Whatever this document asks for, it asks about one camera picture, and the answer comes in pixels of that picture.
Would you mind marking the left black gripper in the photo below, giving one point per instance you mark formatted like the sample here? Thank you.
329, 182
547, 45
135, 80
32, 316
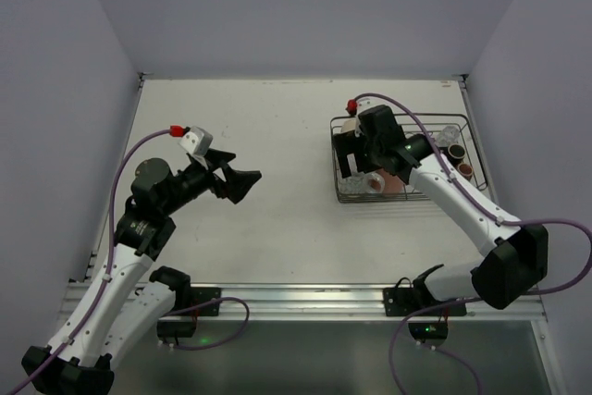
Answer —
218, 175

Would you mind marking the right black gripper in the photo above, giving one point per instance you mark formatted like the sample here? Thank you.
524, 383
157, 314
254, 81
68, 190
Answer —
345, 160

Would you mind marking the beige patterned mug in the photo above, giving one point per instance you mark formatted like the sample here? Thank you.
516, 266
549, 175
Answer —
349, 125

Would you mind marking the white floral mug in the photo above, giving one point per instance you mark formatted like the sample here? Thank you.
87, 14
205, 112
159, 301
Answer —
367, 183

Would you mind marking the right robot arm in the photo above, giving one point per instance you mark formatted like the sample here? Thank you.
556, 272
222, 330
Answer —
514, 253

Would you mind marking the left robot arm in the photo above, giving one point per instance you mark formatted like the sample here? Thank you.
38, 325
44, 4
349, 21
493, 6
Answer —
128, 296

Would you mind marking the pink plastic cup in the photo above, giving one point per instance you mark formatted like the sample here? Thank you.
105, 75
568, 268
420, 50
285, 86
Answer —
392, 184

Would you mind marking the clear glass cup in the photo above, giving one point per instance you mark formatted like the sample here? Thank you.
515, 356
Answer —
449, 135

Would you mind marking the dark brown mug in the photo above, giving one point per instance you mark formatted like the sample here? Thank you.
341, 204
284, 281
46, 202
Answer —
456, 151

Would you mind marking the tan patterned mug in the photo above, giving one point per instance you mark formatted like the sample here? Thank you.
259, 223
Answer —
465, 170

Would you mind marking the left controller box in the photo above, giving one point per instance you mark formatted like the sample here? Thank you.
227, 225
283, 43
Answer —
175, 330

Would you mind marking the controller box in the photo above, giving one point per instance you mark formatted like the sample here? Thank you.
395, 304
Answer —
429, 334
175, 330

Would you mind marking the right controller box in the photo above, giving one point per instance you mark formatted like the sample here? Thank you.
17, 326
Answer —
429, 334

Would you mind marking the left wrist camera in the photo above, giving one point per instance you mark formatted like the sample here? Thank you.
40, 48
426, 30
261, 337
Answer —
196, 141

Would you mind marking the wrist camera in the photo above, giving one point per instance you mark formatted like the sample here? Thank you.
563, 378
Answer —
196, 141
356, 107

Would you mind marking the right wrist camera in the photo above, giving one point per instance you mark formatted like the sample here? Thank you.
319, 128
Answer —
356, 107

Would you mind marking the wire dish rack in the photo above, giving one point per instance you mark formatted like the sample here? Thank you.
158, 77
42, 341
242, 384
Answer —
416, 151

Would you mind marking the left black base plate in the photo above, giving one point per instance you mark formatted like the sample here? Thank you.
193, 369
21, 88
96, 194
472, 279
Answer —
200, 296

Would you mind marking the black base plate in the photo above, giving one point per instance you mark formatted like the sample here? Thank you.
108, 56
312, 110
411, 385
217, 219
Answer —
404, 301
200, 296

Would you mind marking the aluminium mounting rail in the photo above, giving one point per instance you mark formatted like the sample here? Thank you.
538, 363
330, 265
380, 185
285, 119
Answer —
352, 302

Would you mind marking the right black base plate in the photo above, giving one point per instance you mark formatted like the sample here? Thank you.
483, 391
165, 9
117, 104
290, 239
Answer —
404, 301

